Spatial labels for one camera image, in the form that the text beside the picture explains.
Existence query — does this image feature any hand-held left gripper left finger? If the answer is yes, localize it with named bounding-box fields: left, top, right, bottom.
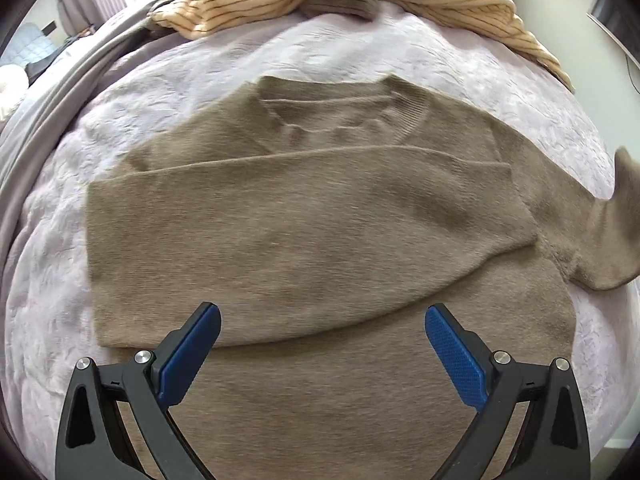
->
left=54, top=301, right=222, bottom=480

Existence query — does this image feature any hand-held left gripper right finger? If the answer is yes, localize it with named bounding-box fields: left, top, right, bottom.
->
left=424, top=303, right=593, bottom=480

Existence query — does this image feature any brown knit sweater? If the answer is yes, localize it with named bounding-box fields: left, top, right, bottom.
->
left=86, top=75, right=640, bottom=480

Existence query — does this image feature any lilac bedspread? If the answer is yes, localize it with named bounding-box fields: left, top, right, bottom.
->
left=0, top=0, right=640, bottom=461

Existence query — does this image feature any grey blanket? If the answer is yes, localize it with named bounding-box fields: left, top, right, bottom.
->
left=0, top=0, right=171, bottom=221

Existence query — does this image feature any white round cushion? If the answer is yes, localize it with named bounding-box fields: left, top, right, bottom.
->
left=0, top=67, right=28, bottom=121

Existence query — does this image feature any grey quilted headboard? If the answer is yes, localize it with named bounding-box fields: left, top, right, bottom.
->
left=7, top=22, right=58, bottom=68

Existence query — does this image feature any beige striped garment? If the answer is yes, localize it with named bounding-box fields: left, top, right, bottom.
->
left=150, top=0, right=576, bottom=92

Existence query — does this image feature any ribbed brown knit garment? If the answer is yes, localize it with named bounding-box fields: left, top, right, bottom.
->
left=300, top=0, right=379, bottom=22

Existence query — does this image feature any wall-mounted screen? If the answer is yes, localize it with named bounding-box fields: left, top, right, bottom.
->
left=590, top=0, right=640, bottom=66

